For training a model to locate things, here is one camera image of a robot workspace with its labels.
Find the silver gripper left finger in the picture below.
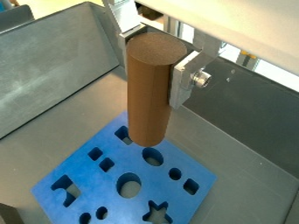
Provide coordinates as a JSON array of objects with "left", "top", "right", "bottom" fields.
[{"left": 102, "top": 0, "right": 143, "bottom": 67}]

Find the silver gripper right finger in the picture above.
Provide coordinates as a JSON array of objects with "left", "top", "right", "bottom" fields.
[{"left": 170, "top": 30, "right": 222, "bottom": 109}]

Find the brown cylinder peg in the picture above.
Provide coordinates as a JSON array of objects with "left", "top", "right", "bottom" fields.
[{"left": 126, "top": 32, "right": 188, "bottom": 147}]

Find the grey metal tray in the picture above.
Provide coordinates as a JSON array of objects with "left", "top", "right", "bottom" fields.
[{"left": 0, "top": 3, "right": 299, "bottom": 224}]

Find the blue shape sorter board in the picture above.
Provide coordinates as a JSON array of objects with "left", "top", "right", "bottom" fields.
[{"left": 33, "top": 113, "right": 217, "bottom": 224}]

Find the dark grey block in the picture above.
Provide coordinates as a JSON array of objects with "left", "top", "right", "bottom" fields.
[{"left": 0, "top": 203, "right": 25, "bottom": 224}]

